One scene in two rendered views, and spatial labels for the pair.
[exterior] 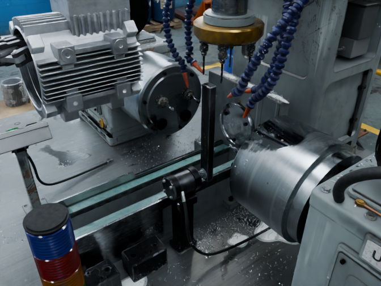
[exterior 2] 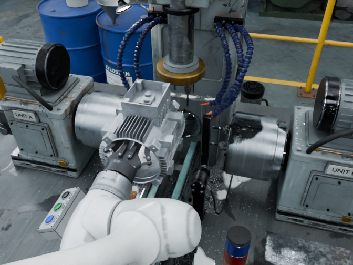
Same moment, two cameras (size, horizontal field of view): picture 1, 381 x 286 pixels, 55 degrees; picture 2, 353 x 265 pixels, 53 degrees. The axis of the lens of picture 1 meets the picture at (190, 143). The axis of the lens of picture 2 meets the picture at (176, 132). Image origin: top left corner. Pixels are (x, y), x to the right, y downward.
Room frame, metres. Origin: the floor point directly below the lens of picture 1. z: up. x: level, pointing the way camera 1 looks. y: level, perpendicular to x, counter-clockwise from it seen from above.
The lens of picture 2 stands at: (0.07, 0.62, 1.96)
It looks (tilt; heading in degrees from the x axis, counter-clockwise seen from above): 40 degrees down; 322
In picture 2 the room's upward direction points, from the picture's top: 1 degrees counter-clockwise
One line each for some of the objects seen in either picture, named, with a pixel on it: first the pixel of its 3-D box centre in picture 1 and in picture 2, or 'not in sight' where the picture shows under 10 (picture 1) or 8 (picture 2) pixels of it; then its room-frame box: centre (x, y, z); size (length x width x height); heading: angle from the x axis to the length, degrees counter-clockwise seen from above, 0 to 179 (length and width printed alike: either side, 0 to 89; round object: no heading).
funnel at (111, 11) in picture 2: not in sight; (115, 15); (2.44, -0.66, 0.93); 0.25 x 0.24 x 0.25; 127
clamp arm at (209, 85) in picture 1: (207, 135); (205, 144); (0.74, -0.04, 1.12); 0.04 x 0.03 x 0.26; 126
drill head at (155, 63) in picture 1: (149, 87); (99, 120); (1.21, 0.14, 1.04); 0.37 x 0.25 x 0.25; 36
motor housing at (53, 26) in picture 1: (77, 59); (144, 138); (0.72, 0.23, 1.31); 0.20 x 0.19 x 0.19; 126
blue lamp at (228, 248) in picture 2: (50, 232); (237, 242); (0.37, 0.20, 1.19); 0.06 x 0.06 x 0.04
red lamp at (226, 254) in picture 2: (56, 255); (236, 252); (0.37, 0.20, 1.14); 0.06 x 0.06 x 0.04
